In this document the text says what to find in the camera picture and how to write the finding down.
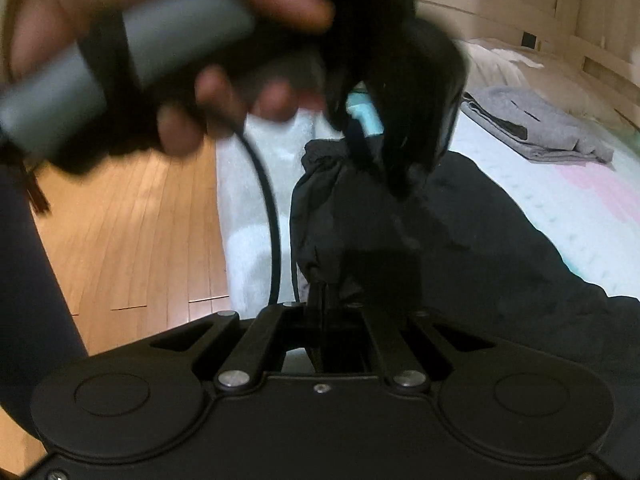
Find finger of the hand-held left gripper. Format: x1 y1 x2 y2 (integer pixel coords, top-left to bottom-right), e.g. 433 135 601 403
342 109 377 172
379 122 437 202

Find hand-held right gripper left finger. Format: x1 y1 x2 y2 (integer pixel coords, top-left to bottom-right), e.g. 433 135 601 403
149 282 329 394

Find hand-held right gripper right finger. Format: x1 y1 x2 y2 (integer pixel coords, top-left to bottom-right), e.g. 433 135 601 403
349 302 497 394

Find black pants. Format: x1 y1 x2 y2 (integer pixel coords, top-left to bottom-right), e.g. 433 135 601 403
289 139 640 396

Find cream bedding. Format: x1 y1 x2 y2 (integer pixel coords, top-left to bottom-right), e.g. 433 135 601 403
462 40 547 97

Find grey folded clothing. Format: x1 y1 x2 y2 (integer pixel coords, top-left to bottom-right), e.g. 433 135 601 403
459 85 615 164

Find floral printed blanket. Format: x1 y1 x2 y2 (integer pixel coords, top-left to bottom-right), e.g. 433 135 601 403
215 40 640 311

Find person's leg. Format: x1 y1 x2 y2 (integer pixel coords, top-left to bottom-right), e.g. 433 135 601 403
0 157 92 428

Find black cable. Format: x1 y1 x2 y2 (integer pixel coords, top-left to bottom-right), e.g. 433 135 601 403
231 125 284 307

